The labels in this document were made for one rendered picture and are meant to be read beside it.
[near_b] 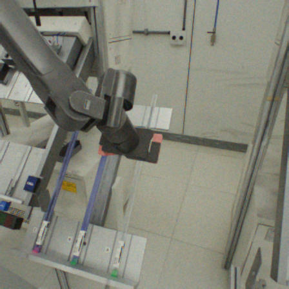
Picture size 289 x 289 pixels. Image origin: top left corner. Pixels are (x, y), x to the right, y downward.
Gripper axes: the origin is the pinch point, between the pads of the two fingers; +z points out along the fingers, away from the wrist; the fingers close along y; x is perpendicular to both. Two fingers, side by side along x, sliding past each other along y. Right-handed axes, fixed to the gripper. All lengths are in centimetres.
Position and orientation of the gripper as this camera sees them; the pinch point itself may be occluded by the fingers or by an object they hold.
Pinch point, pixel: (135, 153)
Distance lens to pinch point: 57.5
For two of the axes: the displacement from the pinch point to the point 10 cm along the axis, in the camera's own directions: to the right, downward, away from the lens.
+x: -2.1, 9.3, -3.1
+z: 2.0, 3.5, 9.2
